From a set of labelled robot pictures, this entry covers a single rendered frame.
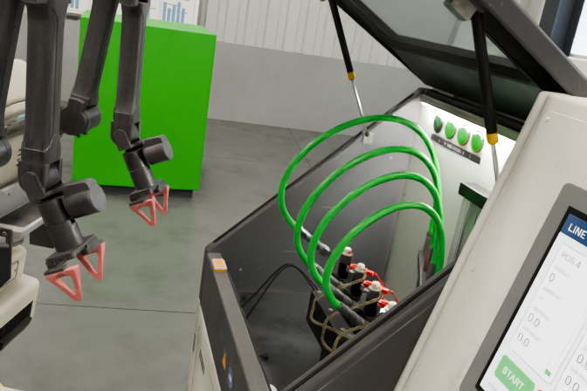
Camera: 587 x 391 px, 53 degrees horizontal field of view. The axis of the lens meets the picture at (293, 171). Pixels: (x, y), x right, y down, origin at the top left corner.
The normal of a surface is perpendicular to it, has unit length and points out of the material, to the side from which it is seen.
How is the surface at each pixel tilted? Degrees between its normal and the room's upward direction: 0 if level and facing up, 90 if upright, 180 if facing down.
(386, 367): 90
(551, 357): 76
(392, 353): 90
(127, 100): 85
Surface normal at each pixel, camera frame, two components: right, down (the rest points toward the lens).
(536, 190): -0.89, -0.29
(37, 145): -0.03, 0.05
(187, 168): 0.28, 0.31
